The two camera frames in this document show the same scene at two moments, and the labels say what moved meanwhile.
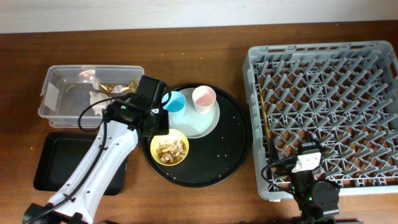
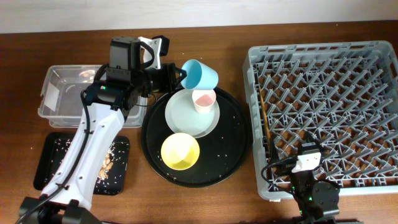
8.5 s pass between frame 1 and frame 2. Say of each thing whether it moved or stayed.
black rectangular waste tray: stayed
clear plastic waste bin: stayed
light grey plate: stayed
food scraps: moved
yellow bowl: moved
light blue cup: moved
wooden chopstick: stayed
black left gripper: moved
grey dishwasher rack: stayed
